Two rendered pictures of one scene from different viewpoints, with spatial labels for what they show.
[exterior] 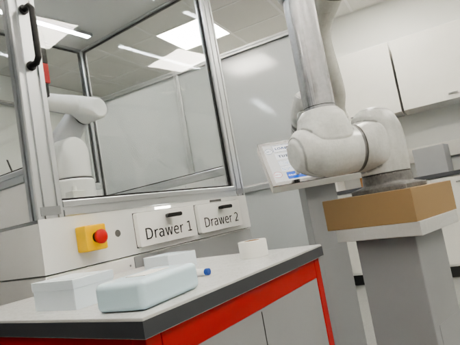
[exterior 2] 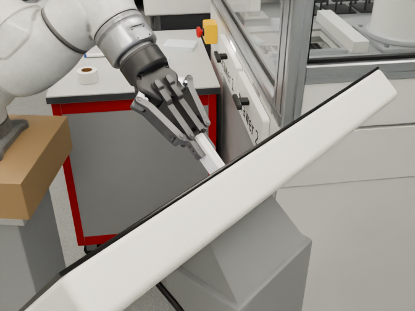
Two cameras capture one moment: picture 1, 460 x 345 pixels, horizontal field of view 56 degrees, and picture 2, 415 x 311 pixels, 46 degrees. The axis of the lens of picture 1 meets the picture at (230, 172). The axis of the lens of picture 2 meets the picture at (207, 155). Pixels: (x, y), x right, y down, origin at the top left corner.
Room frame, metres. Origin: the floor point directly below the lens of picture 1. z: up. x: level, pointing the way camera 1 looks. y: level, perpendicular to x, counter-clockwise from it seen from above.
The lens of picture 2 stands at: (2.55, -0.76, 1.46)
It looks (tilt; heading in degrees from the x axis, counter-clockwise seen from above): 32 degrees down; 138
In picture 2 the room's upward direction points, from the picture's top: straight up
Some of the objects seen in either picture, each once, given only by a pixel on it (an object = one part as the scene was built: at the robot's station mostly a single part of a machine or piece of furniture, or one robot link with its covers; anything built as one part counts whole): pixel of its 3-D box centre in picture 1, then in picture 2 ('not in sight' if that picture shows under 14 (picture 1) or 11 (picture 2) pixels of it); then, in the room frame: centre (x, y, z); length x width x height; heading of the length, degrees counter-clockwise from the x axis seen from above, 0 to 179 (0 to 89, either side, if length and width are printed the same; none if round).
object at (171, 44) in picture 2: not in sight; (180, 45); (1.04, 0.43, 0.77); 0.13 x 0.09 x 0.02; 38
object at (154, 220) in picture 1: (167, 224); (229, 65); (1.51, 0.24, 0.87); 0.29 x 0.02 x 0.11; 147
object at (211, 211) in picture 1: (220, 215); (251, 111); (1.78, 0.07, 0.87); 0.29 x 0.02 x 0.11; 147
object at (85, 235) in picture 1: (92, 237); (209, 31); (1.23, 0.41, 0.88); 0.07 x 0.05 x 0.07; 147
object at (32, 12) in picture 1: (31, 34); not in sight; (1.15, 0.47, 1.45); 0.05 x 0.03 x 0.19; 57
